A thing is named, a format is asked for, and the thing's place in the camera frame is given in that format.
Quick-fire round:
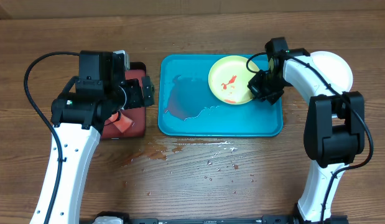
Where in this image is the yellow-green plate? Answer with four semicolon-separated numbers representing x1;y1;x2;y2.
208;55;259;105

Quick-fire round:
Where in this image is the red-stained sponge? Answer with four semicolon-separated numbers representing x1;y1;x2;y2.
106;111;134;133

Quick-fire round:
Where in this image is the white plate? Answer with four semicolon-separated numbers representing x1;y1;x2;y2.
310;51;353;91

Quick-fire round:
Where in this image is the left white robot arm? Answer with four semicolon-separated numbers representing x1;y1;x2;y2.
24;50;154;223

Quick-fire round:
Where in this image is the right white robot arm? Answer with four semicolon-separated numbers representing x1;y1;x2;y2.
248;37;372;223

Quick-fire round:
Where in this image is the black tray with red liquid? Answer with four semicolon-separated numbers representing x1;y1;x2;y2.
101;62;146;140

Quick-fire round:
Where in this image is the teal plastic tray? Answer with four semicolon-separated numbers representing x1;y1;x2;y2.
158;54;283;137

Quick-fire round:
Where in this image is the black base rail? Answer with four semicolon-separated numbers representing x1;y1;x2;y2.
80;211;348;224

